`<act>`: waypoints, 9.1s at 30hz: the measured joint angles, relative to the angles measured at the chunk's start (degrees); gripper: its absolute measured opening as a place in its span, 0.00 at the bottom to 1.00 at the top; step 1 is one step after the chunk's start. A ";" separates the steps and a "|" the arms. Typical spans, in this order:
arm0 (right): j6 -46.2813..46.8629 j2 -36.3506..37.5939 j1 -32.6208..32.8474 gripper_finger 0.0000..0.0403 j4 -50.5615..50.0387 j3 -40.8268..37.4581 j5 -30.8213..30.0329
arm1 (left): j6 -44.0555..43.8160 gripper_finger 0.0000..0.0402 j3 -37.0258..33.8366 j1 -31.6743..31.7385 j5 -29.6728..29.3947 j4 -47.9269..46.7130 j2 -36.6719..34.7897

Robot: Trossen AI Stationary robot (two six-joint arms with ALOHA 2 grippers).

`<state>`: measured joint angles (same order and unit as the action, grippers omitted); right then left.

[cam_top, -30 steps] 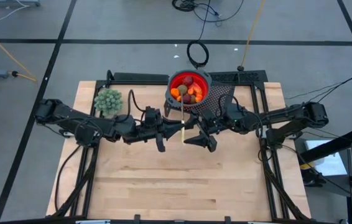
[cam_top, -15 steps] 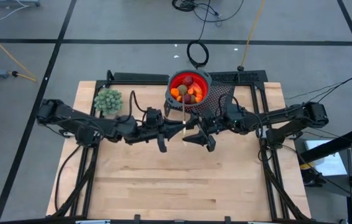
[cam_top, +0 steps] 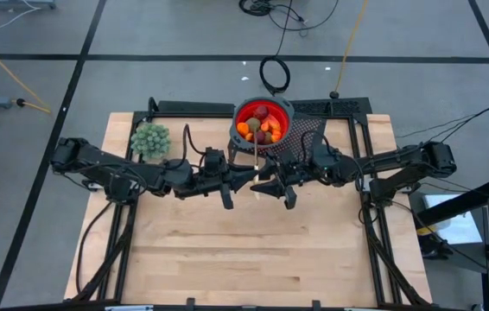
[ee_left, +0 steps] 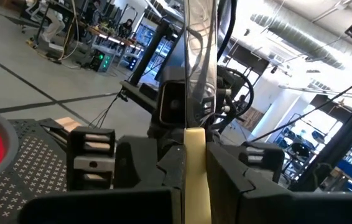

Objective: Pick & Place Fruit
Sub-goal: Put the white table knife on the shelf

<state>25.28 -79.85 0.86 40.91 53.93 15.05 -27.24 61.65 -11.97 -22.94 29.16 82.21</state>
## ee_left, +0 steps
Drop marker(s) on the computer tower with green lights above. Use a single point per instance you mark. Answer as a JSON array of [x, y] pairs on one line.
[[101, 60]]

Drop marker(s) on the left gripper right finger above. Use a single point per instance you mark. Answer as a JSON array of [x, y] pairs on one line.
[[257, 202]]

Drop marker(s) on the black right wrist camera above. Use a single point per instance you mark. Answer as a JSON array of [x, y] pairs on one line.
[[173, 102]]

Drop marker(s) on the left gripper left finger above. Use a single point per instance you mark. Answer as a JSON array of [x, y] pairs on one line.
[[132, 205]]

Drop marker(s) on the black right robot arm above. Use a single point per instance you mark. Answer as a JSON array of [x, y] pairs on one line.
[[176, 56]]

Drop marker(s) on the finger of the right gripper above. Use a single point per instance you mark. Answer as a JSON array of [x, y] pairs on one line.
[[135, 161]]

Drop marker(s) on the black office chair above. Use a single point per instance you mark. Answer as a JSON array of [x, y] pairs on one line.
[[298, 152]]

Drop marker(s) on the silver ventilation duct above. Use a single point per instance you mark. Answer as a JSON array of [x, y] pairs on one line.
[[297, 40]]

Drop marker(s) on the person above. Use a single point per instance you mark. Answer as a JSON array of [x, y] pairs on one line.
[[125, 28], [93, 12], [54, 25]]

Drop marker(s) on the long workshop desk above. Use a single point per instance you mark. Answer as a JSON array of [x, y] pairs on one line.
[[113, 39]]

